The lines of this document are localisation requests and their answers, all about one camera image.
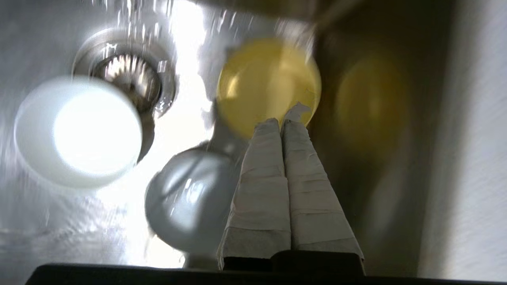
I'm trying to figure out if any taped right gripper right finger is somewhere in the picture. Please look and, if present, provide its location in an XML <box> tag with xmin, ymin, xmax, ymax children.
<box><xmin>280</xmin><ymin>101</ymin><xmax>364</xmax><ymax>262</ymax></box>

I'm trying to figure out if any stainless steel sink basin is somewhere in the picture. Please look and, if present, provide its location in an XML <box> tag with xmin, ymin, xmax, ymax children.
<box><xmin>0</xmin><ymin>0</ymin><xmax>456</xmax><ymax>277</ymax></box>

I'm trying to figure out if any round metal drain strainer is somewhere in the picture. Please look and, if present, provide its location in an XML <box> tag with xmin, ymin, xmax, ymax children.
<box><xmin>71</xmin><ymin>27</ymin><xmax>177</xmax><ymax>119</ymax></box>

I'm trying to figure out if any white bowl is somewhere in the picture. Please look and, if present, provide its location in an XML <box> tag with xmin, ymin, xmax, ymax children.
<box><xmin>14</xmin><ymin>76</ymin><xmax>144</xmax><ymax>188</ymax></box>

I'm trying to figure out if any yellow bowl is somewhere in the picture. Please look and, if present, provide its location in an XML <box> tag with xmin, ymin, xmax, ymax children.
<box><xmin>216</xmin><ymin>38</ymin><xmax>322</xmax><ymax>139</ymax></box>

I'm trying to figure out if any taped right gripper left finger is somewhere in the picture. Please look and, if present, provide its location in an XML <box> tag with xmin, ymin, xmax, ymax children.
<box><xmin>217</xmin><ymin>118</ymin><xmax>292</xmax><ymax>270</ymax></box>

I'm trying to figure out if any running water stream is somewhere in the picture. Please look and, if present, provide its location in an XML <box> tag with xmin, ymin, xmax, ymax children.
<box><xmin>115</xmin><ymin>0</ymin><xmax>145</xmax><ymax>44</ymax></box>

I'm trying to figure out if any grey bowl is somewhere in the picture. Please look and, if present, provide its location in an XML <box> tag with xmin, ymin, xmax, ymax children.
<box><xmin>145</xmin><ymin>146</ymin><xmax>243</xmax><ymax>254</ymax></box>

